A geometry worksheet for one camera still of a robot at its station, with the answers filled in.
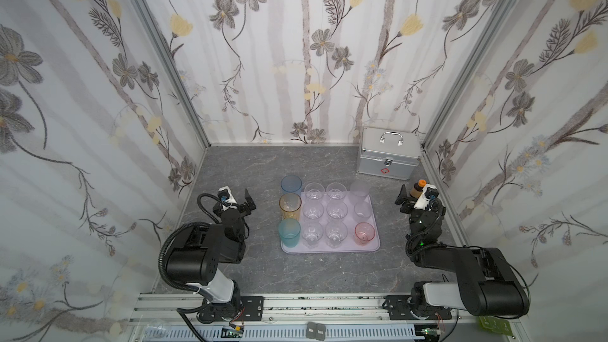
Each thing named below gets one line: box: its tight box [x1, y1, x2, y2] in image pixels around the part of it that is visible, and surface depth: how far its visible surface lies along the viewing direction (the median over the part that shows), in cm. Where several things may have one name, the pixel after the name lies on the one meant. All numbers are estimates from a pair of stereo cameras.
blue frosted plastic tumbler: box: [280, 174, 303, 197], surface depth 91 cm
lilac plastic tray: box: [281, 191, 381, 255], surface depth 89 cm
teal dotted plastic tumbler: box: [277, 217, 301, 248], surface depth 86 cm
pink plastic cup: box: [353, 221, 377, 247], surface depth 88 cm
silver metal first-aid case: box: [356, 125, 422, 182], surface depth 103 cm
